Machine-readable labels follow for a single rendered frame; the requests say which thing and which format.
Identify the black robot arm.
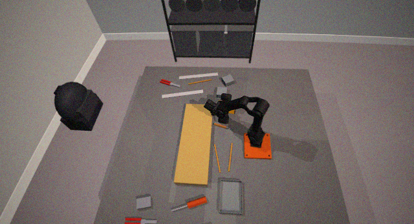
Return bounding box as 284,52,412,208
204,96,269,148

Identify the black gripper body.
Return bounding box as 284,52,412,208
218,93,232,124

